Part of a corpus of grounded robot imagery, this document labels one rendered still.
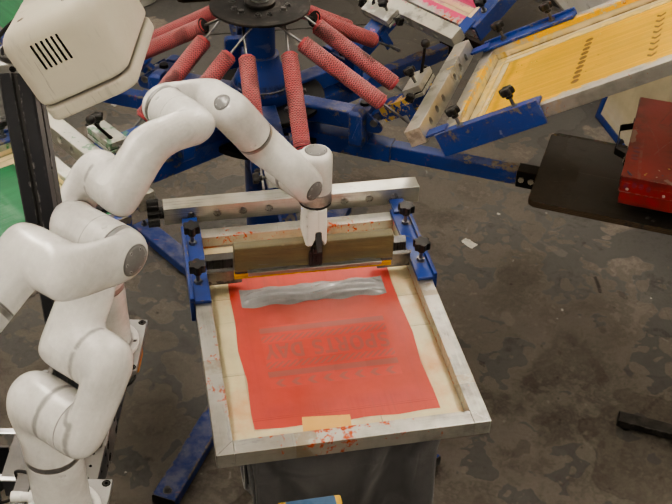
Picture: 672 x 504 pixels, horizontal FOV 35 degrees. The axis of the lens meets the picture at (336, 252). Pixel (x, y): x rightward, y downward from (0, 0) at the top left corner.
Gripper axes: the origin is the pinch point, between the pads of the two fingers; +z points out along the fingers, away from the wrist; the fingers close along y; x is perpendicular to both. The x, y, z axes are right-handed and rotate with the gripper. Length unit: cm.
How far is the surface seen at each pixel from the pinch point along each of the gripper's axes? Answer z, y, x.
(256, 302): 13.8, -0.5, -13.9
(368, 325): 14.0, 11.9, 11.3
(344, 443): 12, 50, -2
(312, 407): 14.2, 36.4, -6.5
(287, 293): 13.3, -2.2, -6.0
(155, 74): 5, -105, -32
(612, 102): 94, -220, 185
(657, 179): -2, -16, 94
